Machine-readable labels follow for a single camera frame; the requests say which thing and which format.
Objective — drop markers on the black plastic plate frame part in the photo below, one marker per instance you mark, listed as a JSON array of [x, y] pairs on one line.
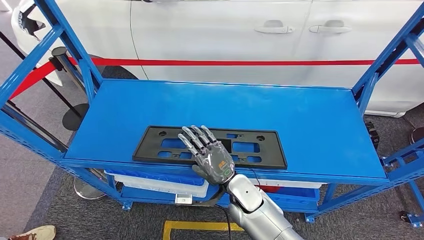
[[149, 149]]

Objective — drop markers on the blue metal shelf rack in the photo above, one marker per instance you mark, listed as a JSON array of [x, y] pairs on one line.
[[415, 220], [265, 112]]

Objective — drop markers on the blue plastic bin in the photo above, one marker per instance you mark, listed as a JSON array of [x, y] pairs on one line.
[[155, 177], [298, 198]]

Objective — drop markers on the white car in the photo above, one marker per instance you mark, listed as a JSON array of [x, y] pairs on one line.
[[215, 33]]

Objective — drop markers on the white plastic bin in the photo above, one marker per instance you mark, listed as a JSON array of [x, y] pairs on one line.
[[298, 184], [159, 190]]

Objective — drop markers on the red item in bin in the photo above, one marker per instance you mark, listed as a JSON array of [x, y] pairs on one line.
[[270, 188]]

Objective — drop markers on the small black device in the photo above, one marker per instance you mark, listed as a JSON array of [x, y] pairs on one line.
[[371, 136]]

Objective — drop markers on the person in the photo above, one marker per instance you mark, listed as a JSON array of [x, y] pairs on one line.
[[36, 233]]

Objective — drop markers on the small black floor object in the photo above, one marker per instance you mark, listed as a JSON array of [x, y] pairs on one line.
[[404, 217]]

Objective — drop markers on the thin black post disc base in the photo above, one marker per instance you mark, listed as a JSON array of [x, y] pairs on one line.
[[74, 119]]

